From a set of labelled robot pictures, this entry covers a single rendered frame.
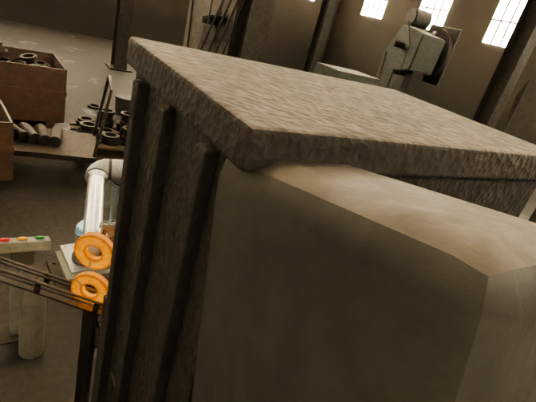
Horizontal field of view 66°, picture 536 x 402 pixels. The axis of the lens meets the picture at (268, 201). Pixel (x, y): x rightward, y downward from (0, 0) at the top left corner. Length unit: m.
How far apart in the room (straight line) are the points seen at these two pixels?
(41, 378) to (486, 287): 2.32
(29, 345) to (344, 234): 2.22
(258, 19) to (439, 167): 3.84
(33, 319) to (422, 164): 2.02
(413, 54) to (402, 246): 8.84
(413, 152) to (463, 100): 12.05
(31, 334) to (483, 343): 2.28
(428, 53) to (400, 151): 8.61
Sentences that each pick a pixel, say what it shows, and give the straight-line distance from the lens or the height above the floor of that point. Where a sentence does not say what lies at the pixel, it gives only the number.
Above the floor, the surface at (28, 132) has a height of 0.41.
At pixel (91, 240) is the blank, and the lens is 1.73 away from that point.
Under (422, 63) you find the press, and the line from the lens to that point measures 9.35.
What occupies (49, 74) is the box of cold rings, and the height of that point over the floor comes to 0.66.
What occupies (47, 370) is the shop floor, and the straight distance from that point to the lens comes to 2.55.
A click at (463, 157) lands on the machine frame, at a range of 0.95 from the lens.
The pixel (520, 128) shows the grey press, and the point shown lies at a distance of 3.74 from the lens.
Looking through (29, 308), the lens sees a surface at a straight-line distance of 2.37.
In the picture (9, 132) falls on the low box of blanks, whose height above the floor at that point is 0.54.
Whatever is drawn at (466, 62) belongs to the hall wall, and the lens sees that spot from 13.06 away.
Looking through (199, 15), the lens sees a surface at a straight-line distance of 7.40.
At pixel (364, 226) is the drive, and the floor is 1.73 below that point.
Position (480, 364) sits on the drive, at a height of 1.69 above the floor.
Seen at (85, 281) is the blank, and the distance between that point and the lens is 1.86.
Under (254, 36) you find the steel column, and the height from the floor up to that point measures 1.63.
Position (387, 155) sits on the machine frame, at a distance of 0.77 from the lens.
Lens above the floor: 1.90
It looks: 24 degrees down
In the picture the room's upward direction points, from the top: 16 degrees clockwise
